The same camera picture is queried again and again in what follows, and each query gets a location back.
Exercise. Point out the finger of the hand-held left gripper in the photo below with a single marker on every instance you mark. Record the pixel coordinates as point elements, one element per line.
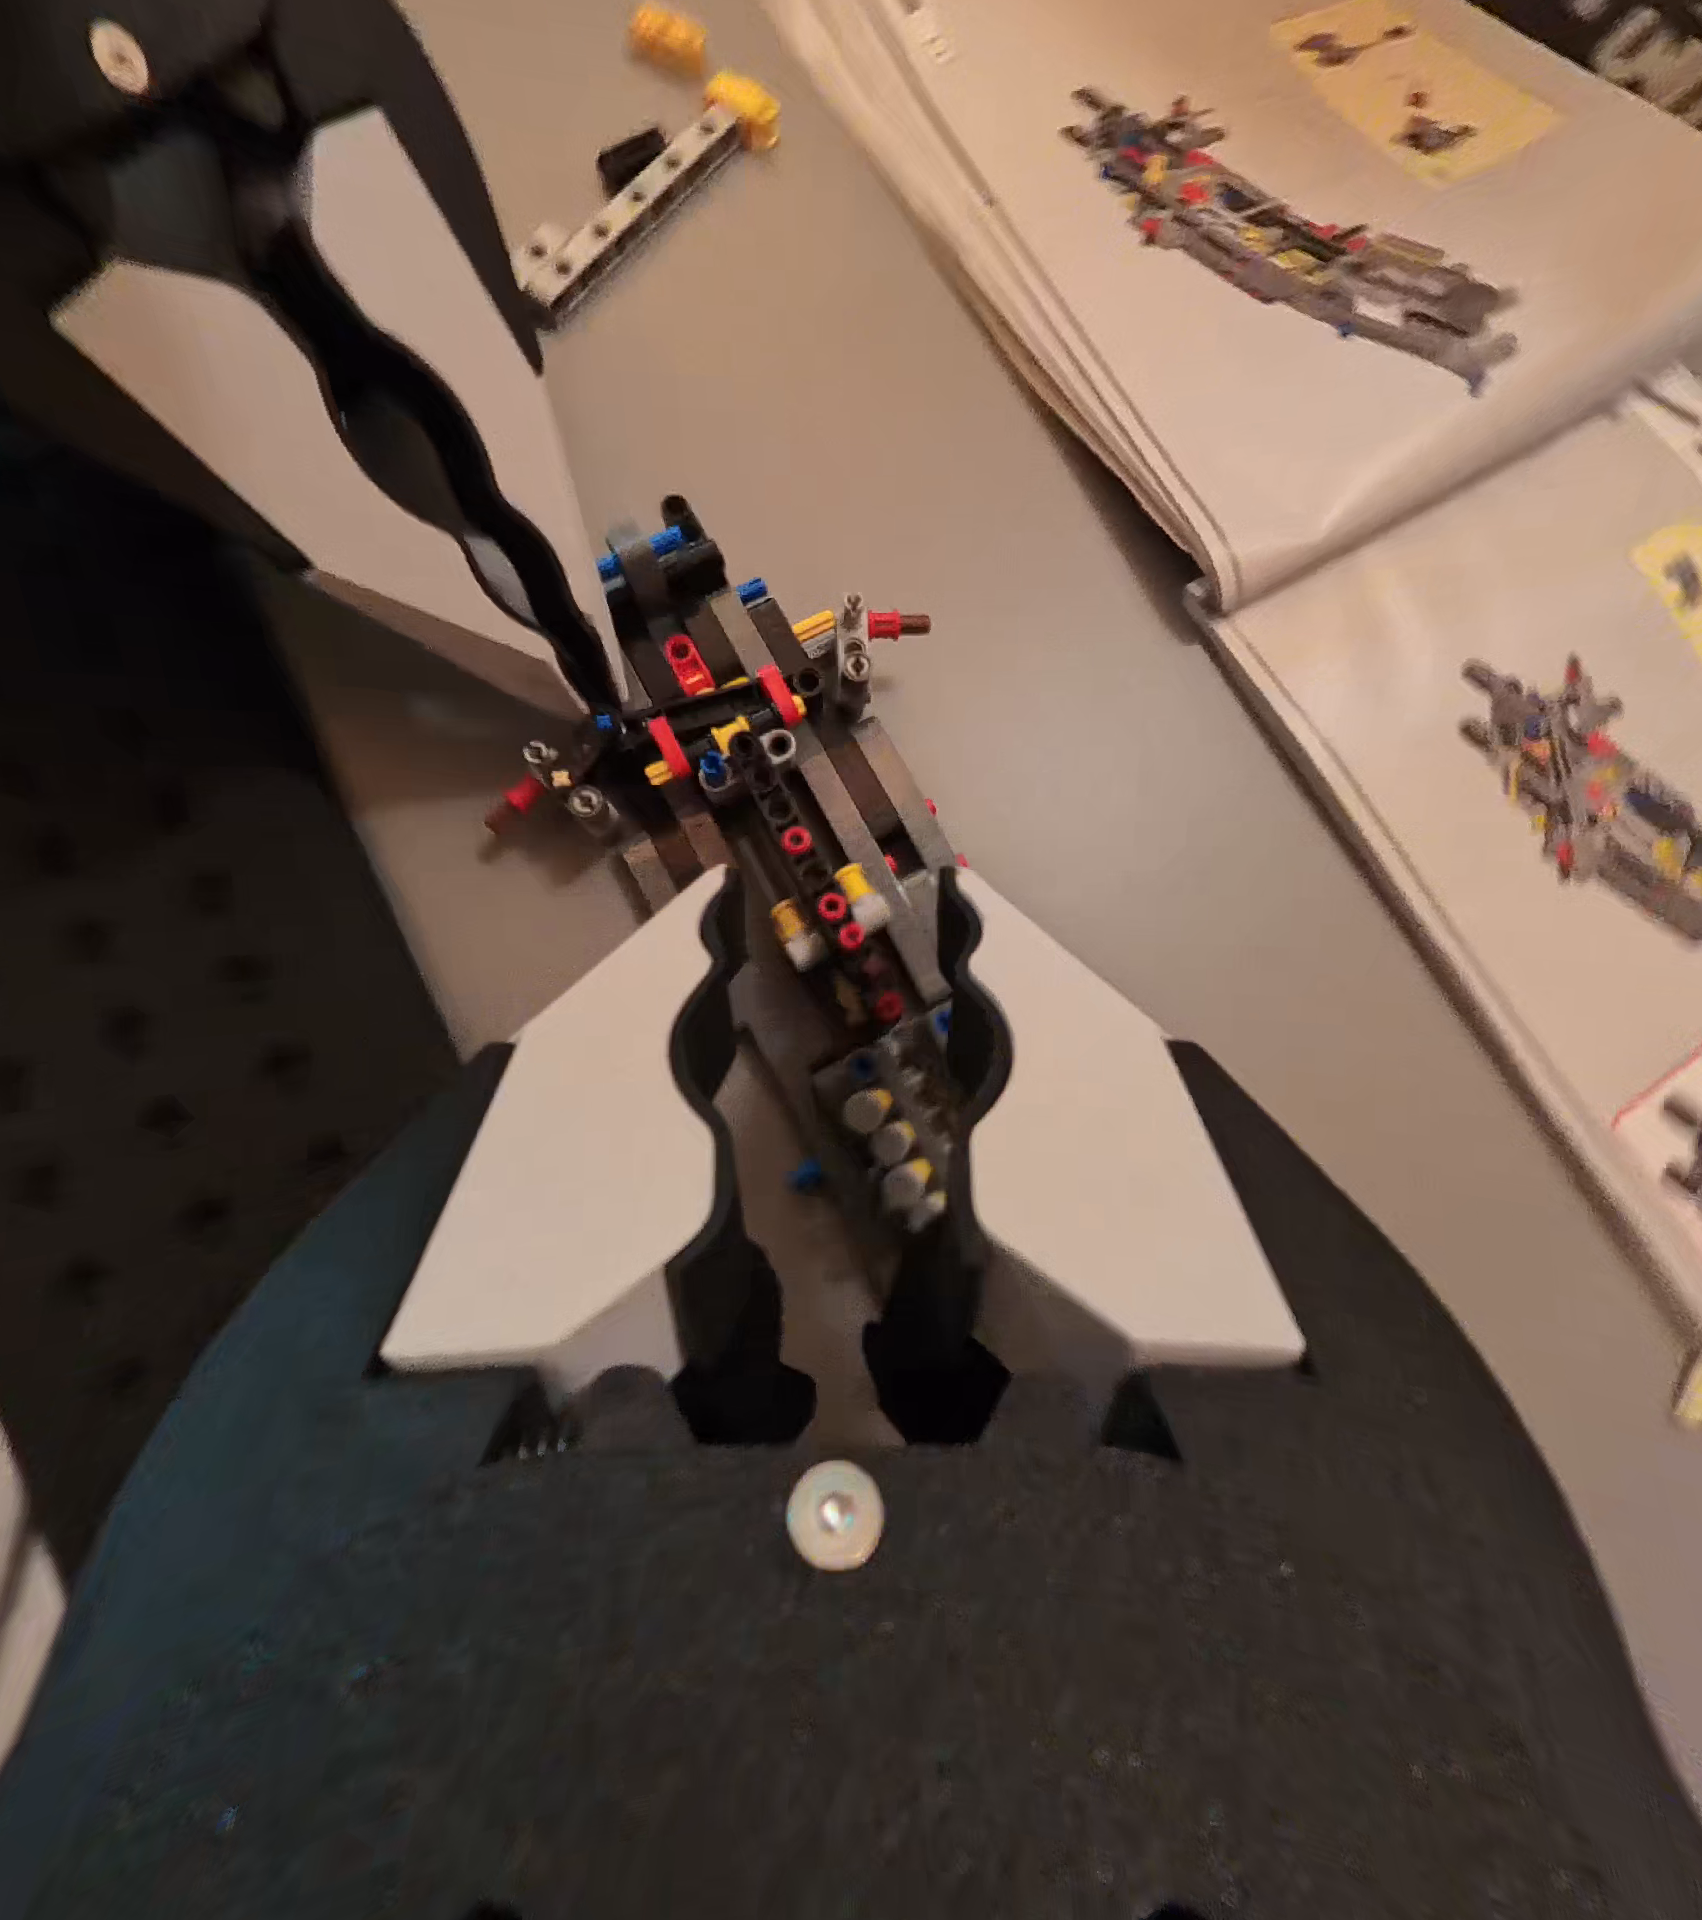
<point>220,390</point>
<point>460,330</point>

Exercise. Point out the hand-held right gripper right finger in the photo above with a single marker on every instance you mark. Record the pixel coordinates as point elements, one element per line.
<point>1136,1201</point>

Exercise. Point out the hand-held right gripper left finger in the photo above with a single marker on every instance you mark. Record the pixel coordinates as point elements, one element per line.
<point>550,1201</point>

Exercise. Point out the lego chassis assembly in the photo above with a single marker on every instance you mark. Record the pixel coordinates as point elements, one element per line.
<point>790,841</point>

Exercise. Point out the lego instruction booklet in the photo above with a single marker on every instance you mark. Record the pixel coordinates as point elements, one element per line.
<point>1390,451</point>

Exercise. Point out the yellow lego connector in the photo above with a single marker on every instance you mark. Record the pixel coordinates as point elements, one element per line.
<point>664,33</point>

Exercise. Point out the lego set box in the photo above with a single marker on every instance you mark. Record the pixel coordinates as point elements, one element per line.
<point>1691,60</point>

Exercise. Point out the black perforated panel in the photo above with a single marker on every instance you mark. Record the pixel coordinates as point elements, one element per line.
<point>117,975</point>

